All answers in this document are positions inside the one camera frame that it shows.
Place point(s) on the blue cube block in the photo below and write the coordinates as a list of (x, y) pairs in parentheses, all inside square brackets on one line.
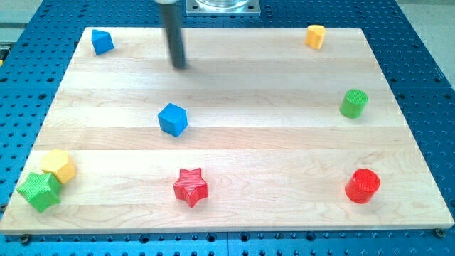
[(173, 119)]

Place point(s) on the yellow heart block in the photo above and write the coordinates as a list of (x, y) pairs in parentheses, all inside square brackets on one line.
[(315, 35)]

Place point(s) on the wooden board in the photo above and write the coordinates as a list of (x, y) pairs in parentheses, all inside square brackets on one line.
[(263, 125)]

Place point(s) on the red star block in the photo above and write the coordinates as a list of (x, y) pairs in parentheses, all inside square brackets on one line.
[(190, 186)]

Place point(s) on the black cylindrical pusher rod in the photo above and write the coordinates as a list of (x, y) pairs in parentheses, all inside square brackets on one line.
[(170, 11)]

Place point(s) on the green cylinder block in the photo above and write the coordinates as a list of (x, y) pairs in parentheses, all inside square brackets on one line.
[(353, 103)]

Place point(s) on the red cylinder block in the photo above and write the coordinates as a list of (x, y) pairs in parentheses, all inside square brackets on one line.
[(362, 186)]

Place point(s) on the blue triangular prism block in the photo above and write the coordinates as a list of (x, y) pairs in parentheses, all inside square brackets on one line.
[(101, 41)]

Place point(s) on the yellow hexagon block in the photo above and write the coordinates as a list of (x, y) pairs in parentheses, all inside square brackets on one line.
[(60, 164)]

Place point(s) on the green star block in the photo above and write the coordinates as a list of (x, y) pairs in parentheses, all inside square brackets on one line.
[(40, 190)]

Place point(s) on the blue perforated table plate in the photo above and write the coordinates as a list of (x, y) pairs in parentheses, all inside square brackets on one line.
[(36, 65)]

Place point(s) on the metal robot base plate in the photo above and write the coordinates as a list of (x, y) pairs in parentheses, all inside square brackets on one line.
[(207, 8)]

